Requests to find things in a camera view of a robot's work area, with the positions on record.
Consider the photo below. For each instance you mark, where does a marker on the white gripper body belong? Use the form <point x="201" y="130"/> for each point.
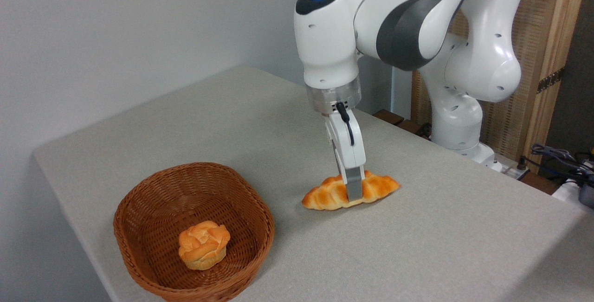
<point x="345" y="153"/>

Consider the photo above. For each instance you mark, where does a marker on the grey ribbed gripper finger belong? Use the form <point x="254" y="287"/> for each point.
<point x="340" y="176"/>
<point x="355" y="183"/>

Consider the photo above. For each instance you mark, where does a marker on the long braided bread loaf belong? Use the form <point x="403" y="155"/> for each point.
<point x="380" y="186"/>

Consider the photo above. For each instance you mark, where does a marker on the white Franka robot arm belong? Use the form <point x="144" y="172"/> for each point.
<point x="325" y="37"/>

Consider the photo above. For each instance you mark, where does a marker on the round orange bread roll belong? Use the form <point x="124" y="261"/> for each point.
<point x="204" y="245"/>

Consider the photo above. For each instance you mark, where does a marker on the brown wicker basket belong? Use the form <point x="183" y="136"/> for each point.
<point x="153" y="200"/>

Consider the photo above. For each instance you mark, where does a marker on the black metal hinge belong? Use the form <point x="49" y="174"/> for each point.
<point x="550" y="80"/>

